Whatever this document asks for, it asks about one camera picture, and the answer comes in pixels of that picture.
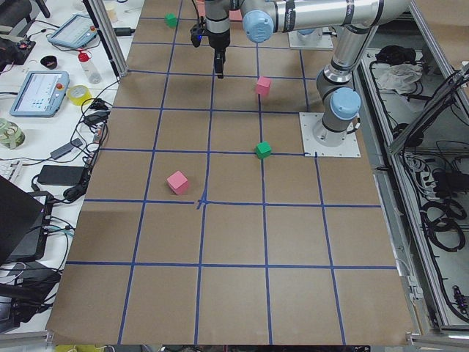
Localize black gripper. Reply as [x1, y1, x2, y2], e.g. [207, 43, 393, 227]
[208, 29, 230, 78]

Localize pink cube near arm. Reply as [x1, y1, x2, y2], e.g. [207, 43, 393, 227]
[255, 76, 272, 97]

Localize pink bin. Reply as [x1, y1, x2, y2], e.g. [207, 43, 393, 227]
[196, 0, 243, 21]

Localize green cube far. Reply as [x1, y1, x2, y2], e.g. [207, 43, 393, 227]
[164, 12, 178, 28]

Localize green cube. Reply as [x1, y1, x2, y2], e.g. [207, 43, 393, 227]
[255, 141, 272, 160]
[164, 12, 178, 28]

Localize green cube centre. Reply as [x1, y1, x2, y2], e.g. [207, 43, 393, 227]
[255, 141, 272, 160]

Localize clear bottle red cap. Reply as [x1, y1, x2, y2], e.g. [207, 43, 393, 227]
[78, 51, 102, 84]

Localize pink cube front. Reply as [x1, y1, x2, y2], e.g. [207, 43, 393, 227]
[166, 171, 190, 195]

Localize upper teach pendant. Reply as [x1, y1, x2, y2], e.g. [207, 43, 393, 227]
[48, 14, 97, 49]

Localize teach pendant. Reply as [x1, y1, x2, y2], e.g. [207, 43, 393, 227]
[10, 70, 70, 117]
[48, 14, 97, 49]

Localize yellow tape roll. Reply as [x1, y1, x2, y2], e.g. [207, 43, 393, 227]
[67, 85, 92, 106]

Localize black bowl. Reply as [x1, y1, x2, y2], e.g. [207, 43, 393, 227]
[40, 55, 58, 70]

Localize black and white cloth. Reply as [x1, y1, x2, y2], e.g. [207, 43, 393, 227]
[375, 45, 423, 95]

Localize lower teach pendant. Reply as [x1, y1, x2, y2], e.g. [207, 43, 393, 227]
[10, 70, 70, 117]

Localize black power adapter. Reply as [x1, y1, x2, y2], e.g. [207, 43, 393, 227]
[37, 165, 84, 186]

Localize green tape rolls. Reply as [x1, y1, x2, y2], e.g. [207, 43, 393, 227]
[0, 118, 26, 150]

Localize black laptop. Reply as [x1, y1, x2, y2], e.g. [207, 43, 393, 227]
[1, 177, 53, 264]

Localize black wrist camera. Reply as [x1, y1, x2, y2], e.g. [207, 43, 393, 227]
[190, 16, 207, 48]

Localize aluminium frame post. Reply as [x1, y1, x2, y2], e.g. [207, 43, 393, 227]
[83, 0, 128, 79]

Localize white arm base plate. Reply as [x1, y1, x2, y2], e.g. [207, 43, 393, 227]
[299, 112, 361, 158]

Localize coiled black cables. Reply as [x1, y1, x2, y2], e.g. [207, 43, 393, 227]
[417, 197, 468, 254]

